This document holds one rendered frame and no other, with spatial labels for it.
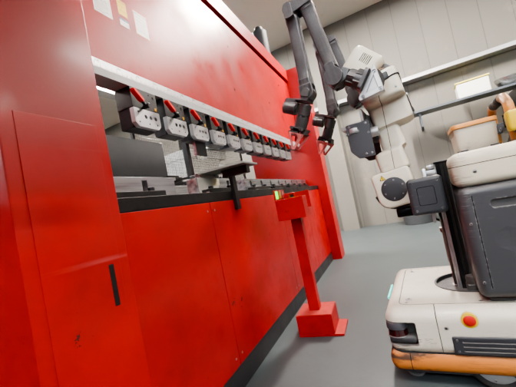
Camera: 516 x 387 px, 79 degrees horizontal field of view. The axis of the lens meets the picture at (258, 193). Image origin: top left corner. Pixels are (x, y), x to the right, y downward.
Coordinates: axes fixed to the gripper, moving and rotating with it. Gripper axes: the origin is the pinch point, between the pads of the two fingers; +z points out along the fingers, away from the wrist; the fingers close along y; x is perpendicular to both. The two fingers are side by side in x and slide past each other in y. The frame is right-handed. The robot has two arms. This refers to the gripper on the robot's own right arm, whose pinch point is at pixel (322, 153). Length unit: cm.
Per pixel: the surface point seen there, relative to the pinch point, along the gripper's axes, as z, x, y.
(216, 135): 3, -56, 28
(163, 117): -1, -56, 71
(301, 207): 31.3, 0.6, 15.7
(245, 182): 30, -47, -2
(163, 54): -30, -70, 63
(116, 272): 38, -4, 129
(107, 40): -24, -63, 98
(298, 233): 47.9, 0.6, 9.6
